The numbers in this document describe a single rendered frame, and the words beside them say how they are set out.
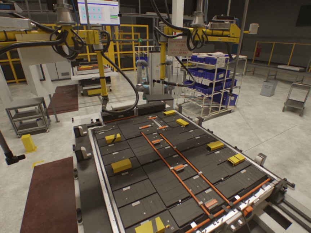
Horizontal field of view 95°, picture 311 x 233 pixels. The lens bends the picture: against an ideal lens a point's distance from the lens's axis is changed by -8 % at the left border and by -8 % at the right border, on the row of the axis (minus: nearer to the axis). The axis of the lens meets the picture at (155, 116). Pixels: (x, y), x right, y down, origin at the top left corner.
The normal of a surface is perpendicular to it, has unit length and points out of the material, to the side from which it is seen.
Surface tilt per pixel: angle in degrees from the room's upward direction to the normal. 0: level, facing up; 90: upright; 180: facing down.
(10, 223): 0
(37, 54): 90
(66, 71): 90
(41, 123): 90
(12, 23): 90
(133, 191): 0
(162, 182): 0
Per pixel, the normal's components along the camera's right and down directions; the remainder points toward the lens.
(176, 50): -0.16, 0.43
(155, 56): 0.18, 0.43
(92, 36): 0.77, 0.28
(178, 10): 0.45, 0.39
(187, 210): 0.00, -0.90
